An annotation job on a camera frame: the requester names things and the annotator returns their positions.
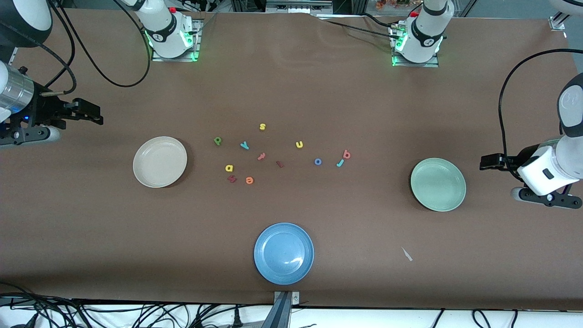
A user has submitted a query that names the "green plate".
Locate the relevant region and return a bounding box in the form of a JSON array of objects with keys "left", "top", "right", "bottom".
[{"left": 410, "top": 158, "right": 467, "bottom": 212}]

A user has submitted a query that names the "beige plate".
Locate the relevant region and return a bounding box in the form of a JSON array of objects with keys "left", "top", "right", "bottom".
[{"left": 133, "top": 136, "right": 188, "bottom": 188}]

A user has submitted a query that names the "blue plate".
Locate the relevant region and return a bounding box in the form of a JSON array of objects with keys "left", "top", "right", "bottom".
[{"left": 254, "top": 222, "right": 315, "bottom": 286}]

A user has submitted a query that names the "aluminium crossbar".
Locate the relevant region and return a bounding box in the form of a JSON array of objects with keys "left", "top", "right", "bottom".
[{"left": 266, "top": 0, "right": 334, "bottom": 14}]

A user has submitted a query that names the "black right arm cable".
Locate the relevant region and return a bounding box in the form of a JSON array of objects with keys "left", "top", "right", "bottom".
[{"left": 0, "top": 0, "right": 152, "bottom": 96}]

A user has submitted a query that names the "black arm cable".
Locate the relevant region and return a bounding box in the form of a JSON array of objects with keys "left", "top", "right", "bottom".
[
  {"left": 498, "top": 48, "right": 583, "bottom": 171},
  {"left": 0, "top": 0, "right": 152, "bottom": 96}
]

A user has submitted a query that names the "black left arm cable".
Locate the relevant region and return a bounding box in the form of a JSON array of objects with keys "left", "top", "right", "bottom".
[{"left": 498, "top": 48, "right": 583, "bottom": 171}]

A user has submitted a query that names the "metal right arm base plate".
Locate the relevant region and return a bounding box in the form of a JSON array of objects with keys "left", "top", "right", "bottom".
[{"left": 152, "top": 18, "right": 202, "bottom": 62}]

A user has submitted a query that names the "black table cable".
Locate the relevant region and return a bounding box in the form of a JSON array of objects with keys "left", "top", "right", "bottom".
[{"left": 319, "top": 13, "right": 401, "bottom": 41}]

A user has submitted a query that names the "metal camera post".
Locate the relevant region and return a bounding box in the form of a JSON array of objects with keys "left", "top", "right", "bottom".
[{"left": 262, "top": 291, "right": 301, "bottom": 328}]

